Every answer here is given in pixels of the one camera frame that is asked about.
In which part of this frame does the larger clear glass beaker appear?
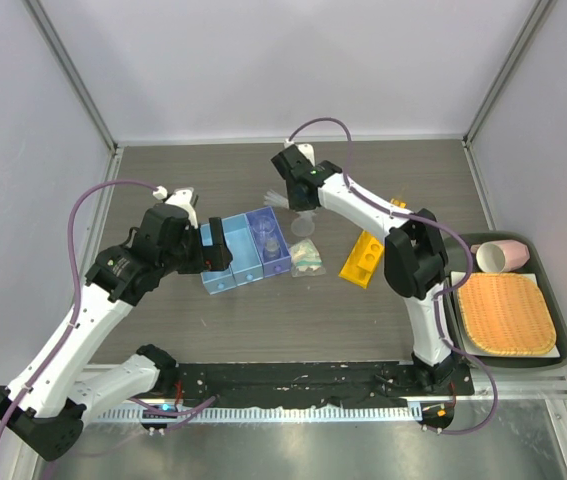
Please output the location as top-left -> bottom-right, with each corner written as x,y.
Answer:
251,215 -> 276,241

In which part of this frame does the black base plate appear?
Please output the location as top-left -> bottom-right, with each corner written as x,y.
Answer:
134,361 -> 475,409

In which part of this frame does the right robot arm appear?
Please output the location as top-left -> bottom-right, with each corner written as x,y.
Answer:
271,145 -> 455,395

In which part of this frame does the small clear glass beaker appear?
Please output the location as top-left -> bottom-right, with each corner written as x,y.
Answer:
262,236 -> 281,262

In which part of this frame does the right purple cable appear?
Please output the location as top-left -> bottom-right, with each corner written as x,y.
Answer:
287,117 -> 502,435

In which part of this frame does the pink paper cup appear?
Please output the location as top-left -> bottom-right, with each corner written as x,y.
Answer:
474,240 -> 530,273

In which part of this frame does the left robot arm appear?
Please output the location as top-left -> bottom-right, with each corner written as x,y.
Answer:
0,203 -> 232,462

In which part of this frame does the yellow test tube rack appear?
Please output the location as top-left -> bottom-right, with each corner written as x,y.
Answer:
330,193 -> 411,288

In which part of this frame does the plastic bag with gloves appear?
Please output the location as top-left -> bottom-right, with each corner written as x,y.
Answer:
289,238 -> 325,278

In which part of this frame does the dark grey tray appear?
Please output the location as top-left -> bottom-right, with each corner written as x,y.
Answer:
436,230 -> 567,371

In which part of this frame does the white slotted cable duct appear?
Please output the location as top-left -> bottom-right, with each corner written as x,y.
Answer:
93,402 -> 422,425

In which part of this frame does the blue three-compartment organizer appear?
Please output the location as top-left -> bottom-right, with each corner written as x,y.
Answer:
201,207 -> 291,295

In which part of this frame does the clear plastic pipettes bundle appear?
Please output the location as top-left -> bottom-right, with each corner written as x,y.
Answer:
264,190 -> 290,210

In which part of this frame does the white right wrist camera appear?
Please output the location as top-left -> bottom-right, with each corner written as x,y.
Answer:
283,139 -> 315,164

